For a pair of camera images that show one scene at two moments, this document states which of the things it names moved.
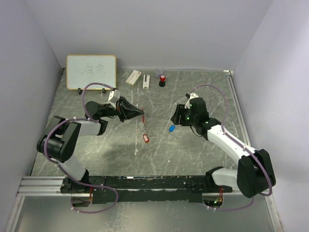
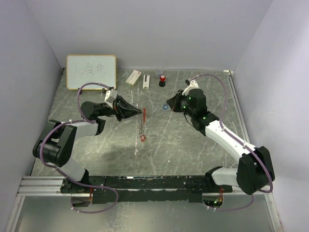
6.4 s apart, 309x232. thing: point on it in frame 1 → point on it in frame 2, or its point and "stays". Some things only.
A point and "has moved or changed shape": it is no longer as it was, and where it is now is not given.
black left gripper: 125,110 stays
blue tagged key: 172,128 → 166,107
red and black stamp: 162,83 stays
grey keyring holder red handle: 146,128 has moved or changed shape
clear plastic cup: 159,70 stays
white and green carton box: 132,79 stays
